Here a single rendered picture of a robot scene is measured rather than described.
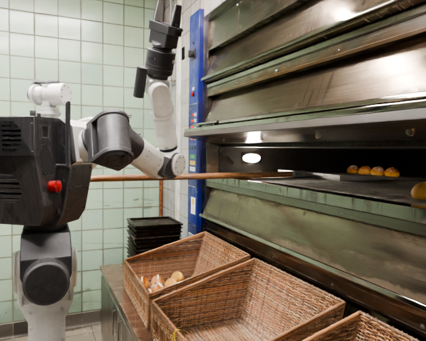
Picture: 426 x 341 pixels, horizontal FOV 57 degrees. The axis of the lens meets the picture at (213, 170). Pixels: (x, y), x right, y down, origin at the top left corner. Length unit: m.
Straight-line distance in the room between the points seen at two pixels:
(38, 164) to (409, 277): 1.01
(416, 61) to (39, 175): 1.02
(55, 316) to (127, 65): 2.18
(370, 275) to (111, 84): 2.36
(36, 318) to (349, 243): 0.99
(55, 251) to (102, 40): 2.21
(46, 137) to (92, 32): 2.10
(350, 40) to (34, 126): 0.96
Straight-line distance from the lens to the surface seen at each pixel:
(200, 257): 2.30
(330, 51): 1.45
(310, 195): 1.47
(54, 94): 1.26
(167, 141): 1.34
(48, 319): 1.36
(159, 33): 1.25
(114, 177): 1.79
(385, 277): 1.24
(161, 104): 1.26
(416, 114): 0.97
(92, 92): 3.08
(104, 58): 3.13
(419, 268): 1.19
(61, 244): 1.19
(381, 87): 1.24
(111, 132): 1.13
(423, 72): 1.17
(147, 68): 1.26
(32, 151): 1.08
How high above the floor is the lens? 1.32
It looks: 3 degrees down
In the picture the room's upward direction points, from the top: 1 degrees clockwise
